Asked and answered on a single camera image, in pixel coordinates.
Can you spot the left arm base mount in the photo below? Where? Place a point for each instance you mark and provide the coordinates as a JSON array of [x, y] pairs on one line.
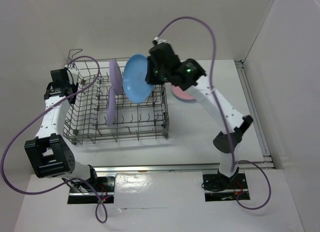
[[81, 194]]

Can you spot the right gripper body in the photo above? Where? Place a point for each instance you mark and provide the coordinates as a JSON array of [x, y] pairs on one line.
[[156, 75]]

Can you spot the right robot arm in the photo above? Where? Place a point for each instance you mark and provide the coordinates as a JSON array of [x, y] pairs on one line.
[[192, 78]]

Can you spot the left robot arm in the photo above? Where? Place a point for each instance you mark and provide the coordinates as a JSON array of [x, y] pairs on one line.
[[48, 153]]

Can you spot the pink plate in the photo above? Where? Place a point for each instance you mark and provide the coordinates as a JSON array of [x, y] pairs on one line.
[[179, 93]]

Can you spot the small purple plate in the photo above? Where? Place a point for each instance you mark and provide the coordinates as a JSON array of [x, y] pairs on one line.
[[111, 107]]

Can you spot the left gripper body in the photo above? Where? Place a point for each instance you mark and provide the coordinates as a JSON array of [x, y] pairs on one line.
[[74, 86]]

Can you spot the aluminium rail front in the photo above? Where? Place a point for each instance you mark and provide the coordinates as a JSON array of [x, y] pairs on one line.
[[158, 168]]

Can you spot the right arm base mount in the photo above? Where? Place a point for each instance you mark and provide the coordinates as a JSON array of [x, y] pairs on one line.
[[216, 191]]

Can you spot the large purple plate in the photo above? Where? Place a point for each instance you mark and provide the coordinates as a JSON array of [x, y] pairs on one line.
[[115, 77]]

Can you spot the grey wire dish rack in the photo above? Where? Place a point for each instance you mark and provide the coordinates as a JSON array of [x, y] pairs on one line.
[[87, 120]]

